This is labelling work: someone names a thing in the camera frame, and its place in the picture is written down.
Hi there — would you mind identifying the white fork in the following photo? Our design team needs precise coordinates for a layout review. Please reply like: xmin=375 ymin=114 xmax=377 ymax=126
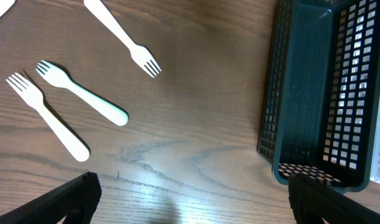
xmin=83 ymin=0 xmax=162 ymax=78
xmin=6 ymin=73 xmax=90 ymax=162

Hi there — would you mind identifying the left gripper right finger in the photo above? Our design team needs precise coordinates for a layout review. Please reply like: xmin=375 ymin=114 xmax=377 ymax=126
xmin=289 ymin=174 xmax=380 ymax=224

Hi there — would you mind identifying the dark green plastic basket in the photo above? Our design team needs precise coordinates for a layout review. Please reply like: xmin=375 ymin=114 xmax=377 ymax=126
xmin=257 ymin=0 xmax=380 ymax=193

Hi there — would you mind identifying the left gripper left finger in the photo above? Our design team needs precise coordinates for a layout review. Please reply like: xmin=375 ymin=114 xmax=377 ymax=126
xmin=0 ymin=172 xmax=102 ymax=224

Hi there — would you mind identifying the white fork mint edge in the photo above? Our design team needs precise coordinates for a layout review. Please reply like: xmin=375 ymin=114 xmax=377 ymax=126
xmin=35 ymin=60 xmax=129 ymax=126

